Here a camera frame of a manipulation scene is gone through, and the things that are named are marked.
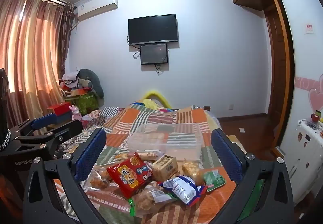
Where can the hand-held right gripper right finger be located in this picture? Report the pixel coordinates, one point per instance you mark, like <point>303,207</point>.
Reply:
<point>225,155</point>

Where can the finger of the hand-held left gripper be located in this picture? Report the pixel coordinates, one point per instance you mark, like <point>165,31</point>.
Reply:
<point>68,131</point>
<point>44,120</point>

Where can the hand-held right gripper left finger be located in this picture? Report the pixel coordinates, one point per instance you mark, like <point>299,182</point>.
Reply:
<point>90,153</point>

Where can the green snack packet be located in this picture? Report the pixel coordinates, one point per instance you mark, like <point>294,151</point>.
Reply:
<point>214,179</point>

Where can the clear bag of yellow puffs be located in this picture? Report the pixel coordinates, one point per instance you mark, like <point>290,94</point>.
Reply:
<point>191,171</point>

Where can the red snack packet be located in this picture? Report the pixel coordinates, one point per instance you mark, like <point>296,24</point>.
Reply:
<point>128,176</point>

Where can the blue white snack packet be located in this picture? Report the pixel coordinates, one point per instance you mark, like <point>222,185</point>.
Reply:
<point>181,190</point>

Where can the clear plastic container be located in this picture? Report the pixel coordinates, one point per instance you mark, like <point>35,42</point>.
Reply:
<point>166,142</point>

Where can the brown cracker packet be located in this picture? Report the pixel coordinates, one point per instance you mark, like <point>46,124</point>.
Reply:
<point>164,167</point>

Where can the clear bag of orange snacks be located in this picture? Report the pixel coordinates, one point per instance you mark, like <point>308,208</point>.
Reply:
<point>97,179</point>

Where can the red box with dark base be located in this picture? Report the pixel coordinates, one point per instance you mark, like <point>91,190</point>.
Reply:
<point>59,110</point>

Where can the pink plush toy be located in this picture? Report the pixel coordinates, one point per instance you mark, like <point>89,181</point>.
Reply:
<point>75,112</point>

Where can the green patterned bag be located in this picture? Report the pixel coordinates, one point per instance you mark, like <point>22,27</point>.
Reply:
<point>87,105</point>

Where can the pile of clothes and bags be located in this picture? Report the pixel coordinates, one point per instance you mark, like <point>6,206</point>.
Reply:
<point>93,80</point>

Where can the beige snack bar packet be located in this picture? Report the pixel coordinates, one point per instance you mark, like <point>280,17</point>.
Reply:
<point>149,155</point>

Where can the orange striped curtain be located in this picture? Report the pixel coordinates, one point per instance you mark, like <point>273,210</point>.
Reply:
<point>32,57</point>

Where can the clear bag of brown pastries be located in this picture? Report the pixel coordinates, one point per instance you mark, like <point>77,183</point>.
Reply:
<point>146,200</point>

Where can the patchwork blanket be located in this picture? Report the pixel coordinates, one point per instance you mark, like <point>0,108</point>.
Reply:
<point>161,117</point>

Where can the brown patterned curtain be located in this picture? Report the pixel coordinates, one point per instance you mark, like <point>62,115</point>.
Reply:
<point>66,37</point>

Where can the yellow foam tube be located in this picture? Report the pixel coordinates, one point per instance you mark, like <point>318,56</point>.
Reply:
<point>155,93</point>

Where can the wooden door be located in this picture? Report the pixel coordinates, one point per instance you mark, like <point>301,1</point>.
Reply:
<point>277,69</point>

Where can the small black monitor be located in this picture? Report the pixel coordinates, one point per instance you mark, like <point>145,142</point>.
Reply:
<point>154,54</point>

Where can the white wardrobe door pink hearts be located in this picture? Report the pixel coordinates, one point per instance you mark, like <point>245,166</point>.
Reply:
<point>302,62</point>

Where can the white air conditioner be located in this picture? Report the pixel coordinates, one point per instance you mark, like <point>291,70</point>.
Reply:
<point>97,6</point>

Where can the large black television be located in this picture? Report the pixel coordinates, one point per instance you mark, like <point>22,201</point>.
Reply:
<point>153,29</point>

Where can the red wardrobe sticker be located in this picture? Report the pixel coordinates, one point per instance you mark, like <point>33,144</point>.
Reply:
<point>308,29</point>

